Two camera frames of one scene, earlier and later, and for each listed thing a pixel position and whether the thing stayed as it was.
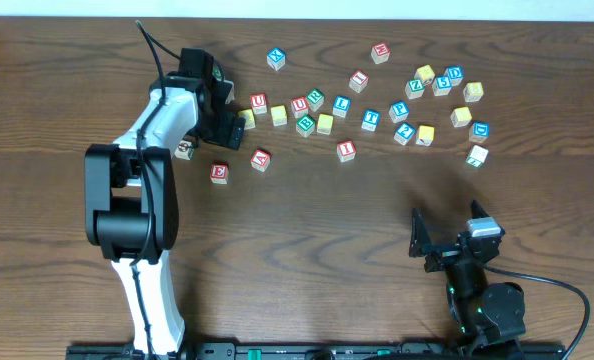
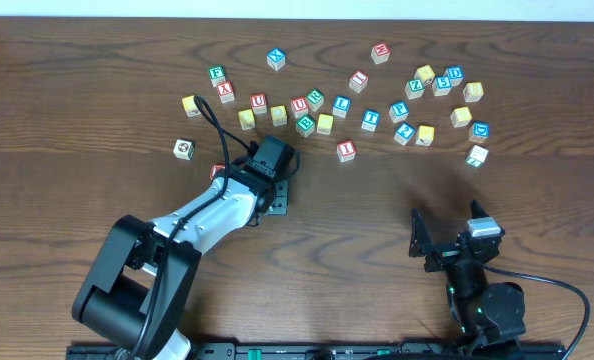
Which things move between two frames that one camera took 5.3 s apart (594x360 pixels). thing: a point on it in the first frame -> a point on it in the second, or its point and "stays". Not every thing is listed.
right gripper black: x=450 y=250 stays
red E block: x=219 y=173 stays
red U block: x=258 y=103 stays
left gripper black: x=225 y=130 -> x=281 y=198
